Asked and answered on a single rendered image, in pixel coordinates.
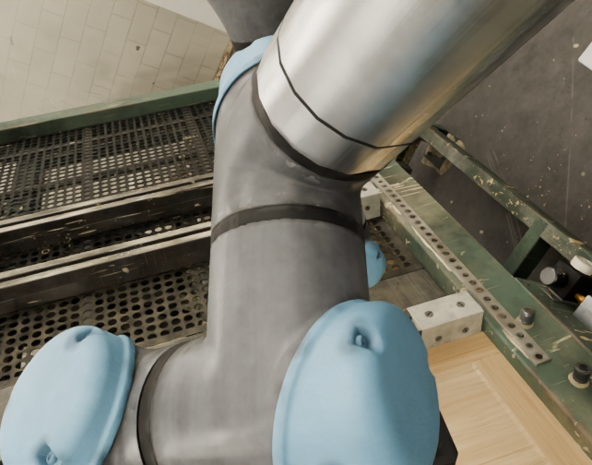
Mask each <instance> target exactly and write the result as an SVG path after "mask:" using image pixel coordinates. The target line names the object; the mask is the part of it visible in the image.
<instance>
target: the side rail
mask: <svg viewBox="0 0 592 465"><path fill-rule="evenodd" d="M219 82H220V79H218V80H213V81H209V82H204V83H199V84H194V85H190V86H184V87H180V88H175V89H166V90H162V91H157V92H152V93H148V94H142V95H137V96H133V97H128V98H123V99H119V100H114V101H106V102H100V103H95V104H91V105H86V106H81V107H77V108H72V109H67V110H63V111H58V112H52V113H44V114H39V115H34V116H30V117H25V118H20V119H16V120H10V121H5V122H1V123H0V144H2V143H7V142H11V141H15V140H20V139H24V138H29V137H37V136H42V135H47V134H51V133H56V132H61V131H66V130H70V129H75V128H79V127H83V126H88V125H96V124H101V123H106V122H111V121H115V120H120V119H125V118H129V117H134V116H139V115H142V114H147V113H155V112H160V111H165V110H170V109H174V108H179V107H184V106H188V105H193V104H198V103H202V102H206V101H214V100H216V99H217V98H218V96H219Z"/></svg>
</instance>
